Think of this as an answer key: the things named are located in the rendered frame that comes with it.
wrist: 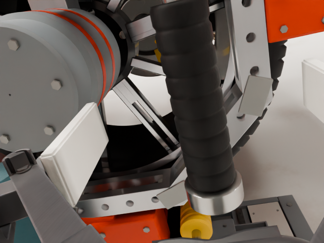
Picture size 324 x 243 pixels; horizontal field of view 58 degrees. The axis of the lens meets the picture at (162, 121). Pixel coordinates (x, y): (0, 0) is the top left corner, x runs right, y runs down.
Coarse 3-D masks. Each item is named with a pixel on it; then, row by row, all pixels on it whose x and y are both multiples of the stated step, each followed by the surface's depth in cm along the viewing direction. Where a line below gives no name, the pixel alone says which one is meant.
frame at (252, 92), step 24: (240, 0) 36; (240, 24) 37; (264, 24) 37; (240, 48) 38; (264, 48) 38; (240, 72) 40; (264, 72) 39; (240, 96) 41; (264, 96) 40; (240, 120) 43; (168, 168) 53; (96, 192) 51; (120, 192) 50; (144, 192) 48; (168, 192) 48; (96, 216) 51
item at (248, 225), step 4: (240, 224) 97; (244, 224) 97; (248, 224) 97; (252, 224) 96; (256, 224) 96; (260, 224) 96; (264, 224) 96; (236, 228) 98; (240, 228) 97; (244, 228) 97; (248, 228) 97
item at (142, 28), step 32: (0, 0) 62; (96, 0) 48; (128, 32) 49; (224, 32) 52; (128, 64) 51; (160, 64) 51; (224, 64) 51; (128, 96) 53; (224, 96) 50; (128, 128) 77; (160, 128) 70; (128, 160) 61; (160, 160) 56
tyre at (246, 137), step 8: (272, 48) 46; (280, 48) 46; (272, 56) 47; (280, 56) 47; (272, 64) 47; (280, 64) 47; (272, 72) 48; (280, 72) 48; (272, 88) 49; (264, 112) 51; (256, 120) 51; (248, 128) 52; (256, 128) 53; (248, 136) 53; (240, 144) 53; (232, 152) 54; (160, 168) 57
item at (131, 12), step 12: (108, 0) 84; (132, 0) 79; (144, 0) 78; (156, 0) 78; (132, 12) 80; (144, 48) 84; (156, 48) 84; (156, 60) 89; (132, 72) 91; (144, 72) 91
